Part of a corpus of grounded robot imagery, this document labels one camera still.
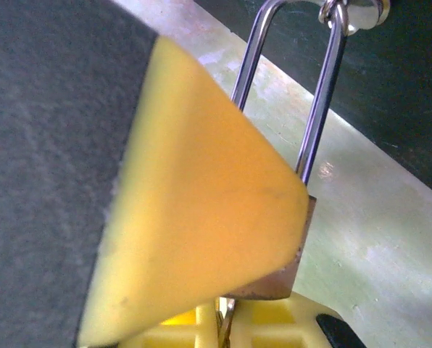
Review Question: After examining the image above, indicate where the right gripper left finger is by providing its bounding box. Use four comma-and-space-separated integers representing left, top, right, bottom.
121, 300, 220, 348

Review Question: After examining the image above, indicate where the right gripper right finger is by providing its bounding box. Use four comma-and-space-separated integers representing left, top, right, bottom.
232, 292, 367, 348

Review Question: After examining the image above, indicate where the brass padlock with silver shackle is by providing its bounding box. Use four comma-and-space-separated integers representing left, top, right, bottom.
223, 0, 349, 302

